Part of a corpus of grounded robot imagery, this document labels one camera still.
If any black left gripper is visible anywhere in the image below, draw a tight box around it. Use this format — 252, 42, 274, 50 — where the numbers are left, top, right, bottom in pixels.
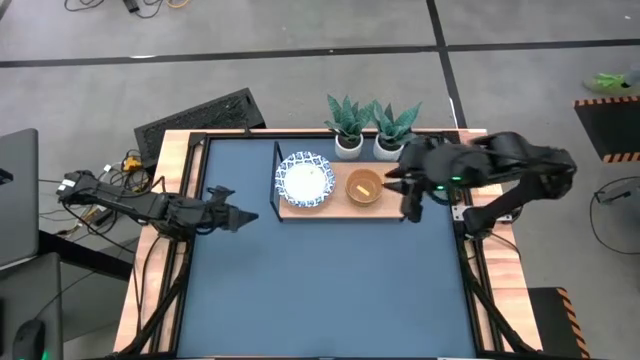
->
167, 185, 260, 237

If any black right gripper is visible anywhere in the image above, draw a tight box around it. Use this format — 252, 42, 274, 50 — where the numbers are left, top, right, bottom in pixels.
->
381, 134, 469, 225

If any yellow translucent plastic bowl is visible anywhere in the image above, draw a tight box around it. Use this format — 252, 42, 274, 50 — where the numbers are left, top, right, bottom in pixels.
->
344, 168, 385, 208

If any blue patterned white plate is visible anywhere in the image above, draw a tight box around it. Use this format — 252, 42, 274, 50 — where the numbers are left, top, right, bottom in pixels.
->
274, 151, 337, 209

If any potted snake plant white pot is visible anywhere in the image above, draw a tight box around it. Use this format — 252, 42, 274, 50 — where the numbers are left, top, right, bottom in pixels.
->
323, 93, 376, 162
372, 99, 423, 163

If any black perforated computer case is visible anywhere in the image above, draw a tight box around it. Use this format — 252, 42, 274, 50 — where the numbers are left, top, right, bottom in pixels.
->
133, 87, 267, 169

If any blue table mat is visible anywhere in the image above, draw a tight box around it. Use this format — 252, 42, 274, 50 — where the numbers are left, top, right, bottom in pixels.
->
177, 137, 477, 359

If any black floor beam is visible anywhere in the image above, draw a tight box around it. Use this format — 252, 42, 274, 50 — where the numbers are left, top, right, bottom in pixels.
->
38, 229, 134, 281

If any narrow black hazard-striped floor mat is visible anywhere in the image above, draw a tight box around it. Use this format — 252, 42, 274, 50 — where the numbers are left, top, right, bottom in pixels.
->
528, 287, 592, 360

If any large black hazard-striped floor mat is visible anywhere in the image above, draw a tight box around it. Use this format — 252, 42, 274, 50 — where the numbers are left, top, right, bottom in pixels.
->
573, 95, 640, 164

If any grey laptop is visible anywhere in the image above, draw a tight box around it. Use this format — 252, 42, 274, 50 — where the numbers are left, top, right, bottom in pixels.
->
0, 128, 41, 269

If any dark grey side desk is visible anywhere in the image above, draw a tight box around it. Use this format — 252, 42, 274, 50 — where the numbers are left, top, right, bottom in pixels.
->
0, 252, 64, 360

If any grey floor device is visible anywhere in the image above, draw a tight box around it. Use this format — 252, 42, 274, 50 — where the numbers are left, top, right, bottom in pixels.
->
594, 179, 640, 205

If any person's green shoe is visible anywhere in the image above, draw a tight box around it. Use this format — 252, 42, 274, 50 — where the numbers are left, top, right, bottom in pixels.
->
581, 71, 640, 97

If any black computer mouse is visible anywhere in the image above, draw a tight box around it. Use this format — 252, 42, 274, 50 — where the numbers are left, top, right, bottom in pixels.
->
12, 319, 48, 360

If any wooden shelf with black frame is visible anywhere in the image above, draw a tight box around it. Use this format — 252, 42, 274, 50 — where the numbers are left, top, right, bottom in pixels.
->
269, 140, 420, 223

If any black aluminium table frame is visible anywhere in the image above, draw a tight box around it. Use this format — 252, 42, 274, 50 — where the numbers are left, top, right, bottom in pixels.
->
107, 130, 540, 360

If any black looped floor cable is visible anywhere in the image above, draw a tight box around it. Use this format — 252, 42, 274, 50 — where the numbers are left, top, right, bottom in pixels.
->
589, 175, 640, 256

